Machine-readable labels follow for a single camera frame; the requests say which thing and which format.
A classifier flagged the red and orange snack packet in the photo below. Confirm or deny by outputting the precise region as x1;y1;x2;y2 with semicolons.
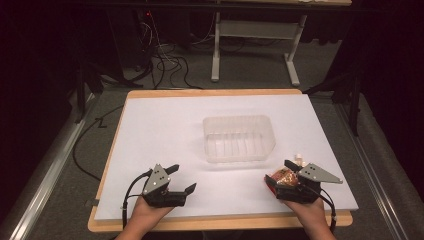
265;167;300;197

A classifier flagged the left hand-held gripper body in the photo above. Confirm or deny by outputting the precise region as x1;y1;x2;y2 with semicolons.
141;163;187;208

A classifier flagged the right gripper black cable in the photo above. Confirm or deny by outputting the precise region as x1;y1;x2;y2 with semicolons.
308;184;338;234

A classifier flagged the white board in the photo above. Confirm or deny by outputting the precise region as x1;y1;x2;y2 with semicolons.
93;94;360;222

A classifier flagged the metal floor rail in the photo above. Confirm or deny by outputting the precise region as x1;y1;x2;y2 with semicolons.
0;93;98;240
334;102;416;240

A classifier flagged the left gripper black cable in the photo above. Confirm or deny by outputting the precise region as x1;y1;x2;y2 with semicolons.
121;169;154;232

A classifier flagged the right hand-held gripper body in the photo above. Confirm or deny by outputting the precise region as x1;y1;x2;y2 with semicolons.
275;162;344;205

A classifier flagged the person's right hand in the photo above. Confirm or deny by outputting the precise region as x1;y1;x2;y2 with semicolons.
282;197;330;231

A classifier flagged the black floor cable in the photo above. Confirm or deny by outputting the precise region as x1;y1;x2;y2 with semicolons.
72;104;125;183

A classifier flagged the black stand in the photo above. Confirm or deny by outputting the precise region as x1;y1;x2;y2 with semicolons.
302;39;365;138
73;9;145;125

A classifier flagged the person's left hand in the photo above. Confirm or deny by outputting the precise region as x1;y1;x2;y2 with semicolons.
127;195;175;232

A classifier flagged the bundle of floor cables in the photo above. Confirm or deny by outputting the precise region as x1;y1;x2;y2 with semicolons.
131;11;216;91

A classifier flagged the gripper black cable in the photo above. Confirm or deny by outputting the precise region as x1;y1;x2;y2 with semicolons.
121;169;154;232
308;184;338;234

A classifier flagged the clear plastic container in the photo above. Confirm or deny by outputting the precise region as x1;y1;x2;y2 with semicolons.
202;114;277;164

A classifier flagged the white desk frame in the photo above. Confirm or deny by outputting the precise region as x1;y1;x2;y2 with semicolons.
210;11;308;88

